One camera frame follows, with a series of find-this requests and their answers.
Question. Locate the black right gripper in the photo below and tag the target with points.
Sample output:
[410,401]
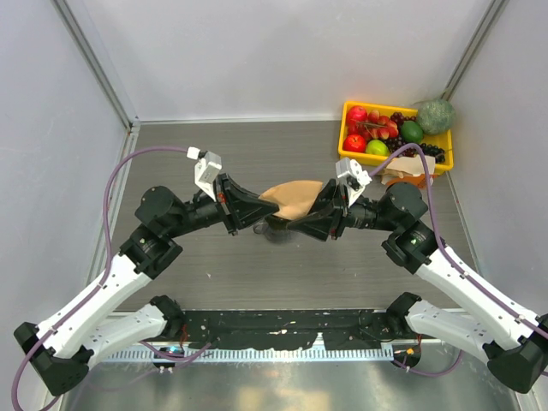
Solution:
[319,223]

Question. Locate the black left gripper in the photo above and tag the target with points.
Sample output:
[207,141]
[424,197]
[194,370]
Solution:
[240,206]

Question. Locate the brown paper coffee filter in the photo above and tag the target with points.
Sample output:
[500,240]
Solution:
[294,199]

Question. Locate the green glass coffee dripper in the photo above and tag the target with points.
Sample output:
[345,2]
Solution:
[279,225]

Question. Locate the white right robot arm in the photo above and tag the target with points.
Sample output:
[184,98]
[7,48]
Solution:
[509,338]

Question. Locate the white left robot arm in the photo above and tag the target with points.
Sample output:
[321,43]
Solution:
[64,348]

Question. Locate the orange coffee filter box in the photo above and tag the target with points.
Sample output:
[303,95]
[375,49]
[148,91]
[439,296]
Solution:
[404,169]

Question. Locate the red apple lower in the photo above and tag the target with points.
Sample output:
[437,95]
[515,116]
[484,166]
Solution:
[354,143]

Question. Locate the red apple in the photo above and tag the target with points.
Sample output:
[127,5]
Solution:
[354,143]
[356,114]

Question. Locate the light green apple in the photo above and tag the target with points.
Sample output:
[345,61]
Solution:
[377,148]

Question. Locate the red pink peaches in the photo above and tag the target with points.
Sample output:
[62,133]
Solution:
[379,127]

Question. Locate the red apple upper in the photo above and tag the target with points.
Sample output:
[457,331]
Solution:
[356,114]

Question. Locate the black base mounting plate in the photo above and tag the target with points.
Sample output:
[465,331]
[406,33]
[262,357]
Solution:
[341,329]

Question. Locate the green avocado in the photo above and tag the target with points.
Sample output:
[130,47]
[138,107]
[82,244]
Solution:
[411,132]

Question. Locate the yellow plastic fruit tray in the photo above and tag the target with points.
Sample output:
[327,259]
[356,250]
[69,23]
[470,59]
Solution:
[443,140]

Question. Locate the green textured melon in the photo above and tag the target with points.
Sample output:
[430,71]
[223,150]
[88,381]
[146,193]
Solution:
[436,116]

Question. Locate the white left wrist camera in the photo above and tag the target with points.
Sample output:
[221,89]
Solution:
[208,166]

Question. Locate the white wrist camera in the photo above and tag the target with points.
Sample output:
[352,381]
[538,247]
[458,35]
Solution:
[352,178]
[208,166]

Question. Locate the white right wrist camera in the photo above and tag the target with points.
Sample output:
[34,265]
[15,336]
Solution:
[352,178]

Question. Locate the white slotted cable duct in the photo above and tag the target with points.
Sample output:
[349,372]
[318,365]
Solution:
[317,353]

